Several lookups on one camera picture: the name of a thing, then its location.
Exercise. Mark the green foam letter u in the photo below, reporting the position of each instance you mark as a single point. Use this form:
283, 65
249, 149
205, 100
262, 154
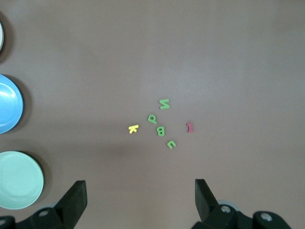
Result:
170, 146

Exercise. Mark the green foam letter B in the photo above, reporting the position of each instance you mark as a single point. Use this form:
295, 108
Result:
158, 131

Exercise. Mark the green foam letter d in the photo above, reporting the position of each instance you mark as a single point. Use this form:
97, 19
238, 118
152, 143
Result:
155, 121

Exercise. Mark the pale green plate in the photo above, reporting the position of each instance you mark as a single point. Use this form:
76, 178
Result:
19, 181

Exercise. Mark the blue plate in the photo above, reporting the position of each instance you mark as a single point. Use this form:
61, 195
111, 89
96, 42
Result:
9, 105

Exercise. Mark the brown table cover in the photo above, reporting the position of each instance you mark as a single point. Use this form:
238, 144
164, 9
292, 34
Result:
166, 59

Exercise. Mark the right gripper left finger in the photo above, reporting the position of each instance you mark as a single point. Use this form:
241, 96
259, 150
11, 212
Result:
71, 205

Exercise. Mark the green foam letter N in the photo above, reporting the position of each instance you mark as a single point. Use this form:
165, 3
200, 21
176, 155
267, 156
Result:
164, 104

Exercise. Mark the dark pink foam letter I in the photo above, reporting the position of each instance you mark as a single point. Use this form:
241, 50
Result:
190, 127

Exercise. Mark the pale pink plate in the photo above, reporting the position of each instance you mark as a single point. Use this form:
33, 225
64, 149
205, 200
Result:
1, 35

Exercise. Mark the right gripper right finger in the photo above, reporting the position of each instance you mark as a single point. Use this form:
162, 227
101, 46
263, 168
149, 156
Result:
205, 202

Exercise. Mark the yellow foam letter K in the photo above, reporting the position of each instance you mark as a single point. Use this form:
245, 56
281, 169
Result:
132, 129

